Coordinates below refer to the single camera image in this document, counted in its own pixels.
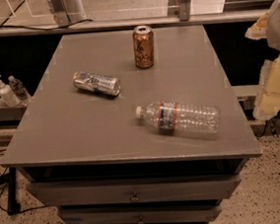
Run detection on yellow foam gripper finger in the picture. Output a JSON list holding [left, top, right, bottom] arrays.
[[253, 54, 280, 121], [245, 12, 268, 40]]

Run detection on gold LaCroix can upright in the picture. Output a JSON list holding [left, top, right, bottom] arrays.
[[132, 25, 155, 69]]

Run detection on grey drawer cabinet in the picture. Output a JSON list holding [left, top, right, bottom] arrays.
[[1, 26, 261, 224]]

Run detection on white pump dispenser bottle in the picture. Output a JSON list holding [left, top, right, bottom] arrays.
[[0, 76, 20, 108]]

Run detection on black floor cables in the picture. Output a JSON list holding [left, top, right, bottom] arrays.
[[0, 136, 51, 218]]

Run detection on small clear bottle on shelf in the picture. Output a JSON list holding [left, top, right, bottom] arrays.
[[8, 76, 31, 102]]

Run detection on silver redbull can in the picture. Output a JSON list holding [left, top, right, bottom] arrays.
[[73, 71, 121, 97]]

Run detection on clear plastic water bottle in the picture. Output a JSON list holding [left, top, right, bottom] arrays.
[[135, 101, 221, 134]]

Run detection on black cable on ledge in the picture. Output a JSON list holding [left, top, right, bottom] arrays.
[[0, 0, 95, 36]]

